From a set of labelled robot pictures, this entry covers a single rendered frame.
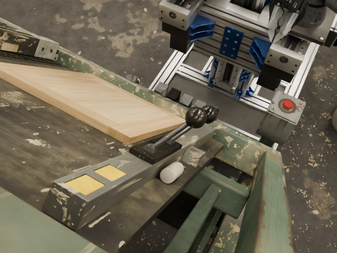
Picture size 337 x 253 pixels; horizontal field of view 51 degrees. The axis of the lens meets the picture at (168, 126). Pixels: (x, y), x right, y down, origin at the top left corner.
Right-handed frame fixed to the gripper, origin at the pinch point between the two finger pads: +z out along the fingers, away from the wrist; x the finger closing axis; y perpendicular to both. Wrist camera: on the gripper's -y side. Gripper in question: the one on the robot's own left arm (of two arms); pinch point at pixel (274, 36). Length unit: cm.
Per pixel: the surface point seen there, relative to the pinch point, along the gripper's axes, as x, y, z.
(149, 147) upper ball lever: -9, 48, 13
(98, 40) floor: -129, -127, 85
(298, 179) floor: 42, -100, 100
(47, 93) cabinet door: -41, 36, 22
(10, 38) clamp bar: -79, 10, 31
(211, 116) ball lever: -2.5, 34.0, 10.1
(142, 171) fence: -6, 56, 12
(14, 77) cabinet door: -50, 37, 22
